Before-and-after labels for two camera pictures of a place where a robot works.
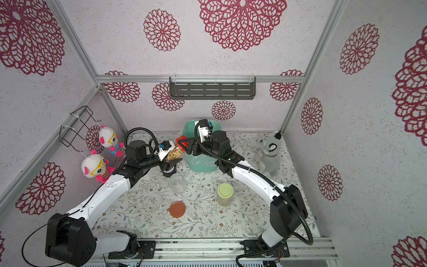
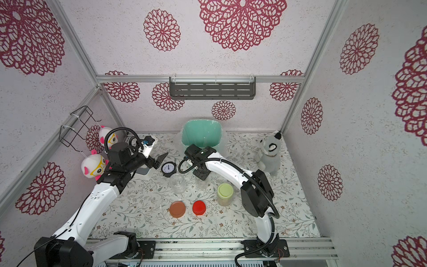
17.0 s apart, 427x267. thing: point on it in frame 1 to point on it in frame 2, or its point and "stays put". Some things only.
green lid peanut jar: (224, 194) stays put
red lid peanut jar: (177, 152) to (202, 184)
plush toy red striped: (95, 166) stays put
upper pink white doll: (108, 138) stays put
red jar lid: (184, 143) to (199, 207)
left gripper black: (164, 163) to (151, 163)
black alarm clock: (168, 171) stays put
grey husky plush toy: (268, 158) stays put
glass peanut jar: (177, 183) stays put
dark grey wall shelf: (214, 88) stays put
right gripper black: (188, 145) to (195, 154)
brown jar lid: (177, 209) stays put
